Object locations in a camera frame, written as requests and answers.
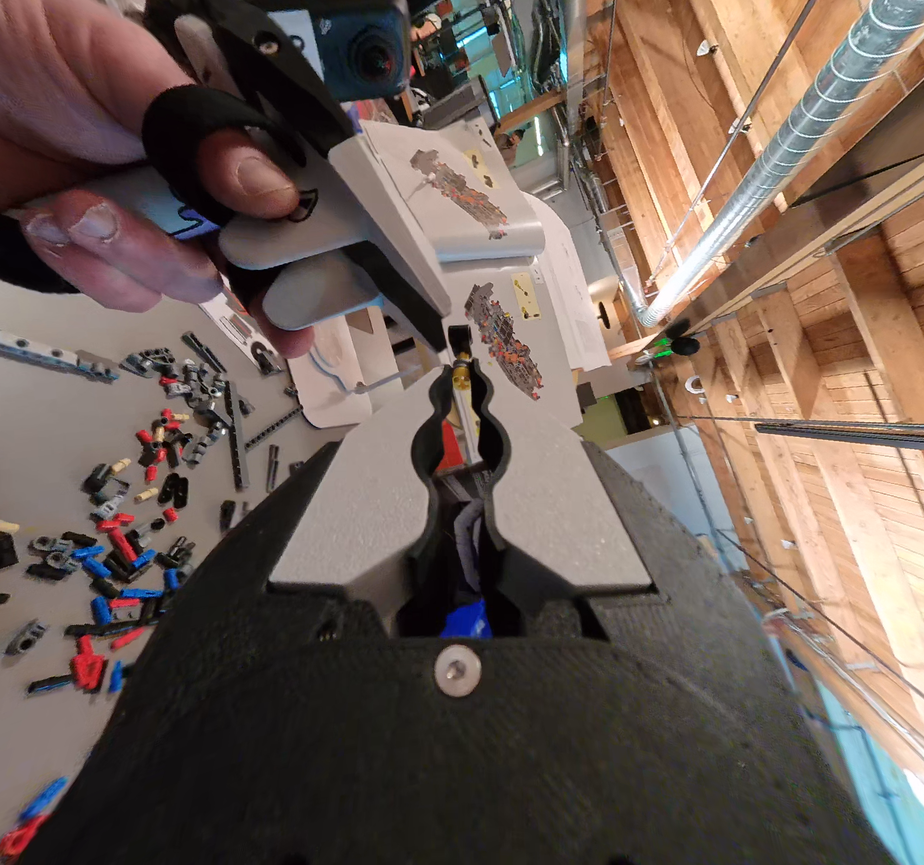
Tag black yellow lego piece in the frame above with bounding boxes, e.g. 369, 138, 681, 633
446, 325, 483, 463

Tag red lego piece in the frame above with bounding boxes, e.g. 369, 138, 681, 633
68, 635, 108, 693

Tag scattered small lego pieces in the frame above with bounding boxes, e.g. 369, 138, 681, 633
0, 331, 308, 855

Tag silver ventilation duct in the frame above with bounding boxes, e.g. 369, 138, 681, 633
635, 0, 924, 328

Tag black ceiling rail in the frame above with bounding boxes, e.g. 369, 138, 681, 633
754, 421, 924, 449

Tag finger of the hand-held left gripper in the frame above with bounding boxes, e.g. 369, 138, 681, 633
328, 121, 452, 355
261, 253, 391, 334

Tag lego instruction booklet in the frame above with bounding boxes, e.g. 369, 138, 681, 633
357, 120, 615, 440

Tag long dark grey lego beam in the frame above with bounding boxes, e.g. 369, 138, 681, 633
224, 381, 252, 492

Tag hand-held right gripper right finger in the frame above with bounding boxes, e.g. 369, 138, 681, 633
465, 361, 656, 636

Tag person's left hand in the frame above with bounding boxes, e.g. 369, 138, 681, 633
0, 0, 319, 361

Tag white printed sheet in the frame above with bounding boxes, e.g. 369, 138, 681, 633
198, 295, 286, 376

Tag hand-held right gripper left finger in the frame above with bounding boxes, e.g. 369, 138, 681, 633
267, 365, 454, 636

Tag grey blue lego beam assembly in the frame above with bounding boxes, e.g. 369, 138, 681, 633
0, 331, 120, 384

